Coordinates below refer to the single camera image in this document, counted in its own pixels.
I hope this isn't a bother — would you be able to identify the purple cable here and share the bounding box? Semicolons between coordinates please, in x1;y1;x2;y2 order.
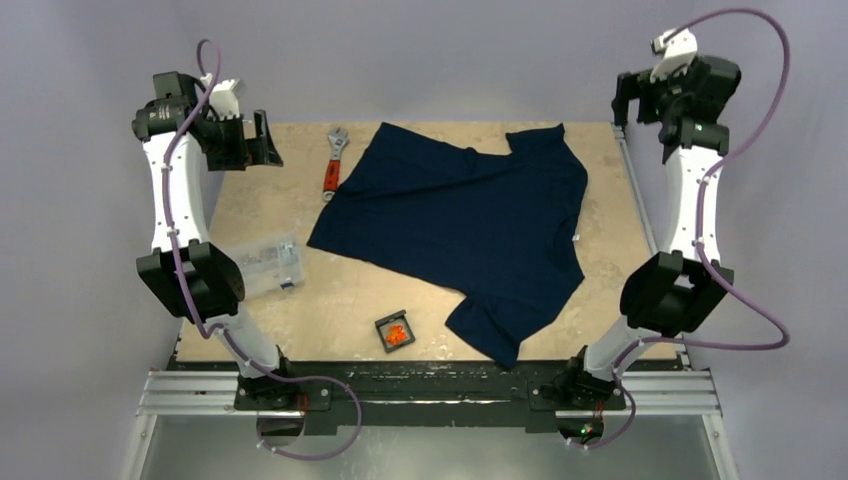
566;7;793;452
160;38;364;464

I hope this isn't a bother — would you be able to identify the navy blue t-shirt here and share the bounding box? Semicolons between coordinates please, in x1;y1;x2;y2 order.
308;123;588;368

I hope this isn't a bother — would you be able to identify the orange glitter leaf brooch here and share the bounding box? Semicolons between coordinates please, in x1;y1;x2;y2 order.
385;324;408;346

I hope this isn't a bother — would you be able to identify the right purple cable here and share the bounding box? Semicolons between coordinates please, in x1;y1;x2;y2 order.
566;7;793;452

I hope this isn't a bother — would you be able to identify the clear plastic parts box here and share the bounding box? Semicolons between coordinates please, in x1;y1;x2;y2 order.
223;232;305;300

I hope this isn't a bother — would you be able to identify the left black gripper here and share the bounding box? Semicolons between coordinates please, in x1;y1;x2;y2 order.
203;109;283;171

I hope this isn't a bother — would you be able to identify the red handled adjustable wrench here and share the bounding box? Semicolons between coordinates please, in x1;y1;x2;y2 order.
322;127;349;202

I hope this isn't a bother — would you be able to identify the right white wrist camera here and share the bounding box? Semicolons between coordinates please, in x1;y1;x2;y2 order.
649;29;698;83

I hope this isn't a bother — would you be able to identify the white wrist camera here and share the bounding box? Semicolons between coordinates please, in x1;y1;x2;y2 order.
649;29;698;83
209;78;245;120

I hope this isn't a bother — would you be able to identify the small black square tray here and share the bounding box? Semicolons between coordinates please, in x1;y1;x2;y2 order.
374;310;416;353

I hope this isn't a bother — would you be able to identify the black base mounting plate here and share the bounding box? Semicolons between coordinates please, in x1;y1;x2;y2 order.
234;360;625;435

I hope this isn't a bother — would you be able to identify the aluminium frame rail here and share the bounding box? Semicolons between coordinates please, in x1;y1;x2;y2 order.
136;371;721;416

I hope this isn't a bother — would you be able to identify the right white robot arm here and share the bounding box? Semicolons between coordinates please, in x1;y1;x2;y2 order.
555;55;741;407

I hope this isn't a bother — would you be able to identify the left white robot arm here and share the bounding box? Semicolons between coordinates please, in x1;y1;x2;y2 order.
131;71;299;409

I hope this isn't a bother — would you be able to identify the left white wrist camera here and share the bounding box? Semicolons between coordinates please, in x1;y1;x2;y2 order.
209;78;245;120

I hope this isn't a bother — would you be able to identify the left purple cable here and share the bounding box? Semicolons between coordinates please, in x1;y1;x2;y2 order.
160;38;364;464

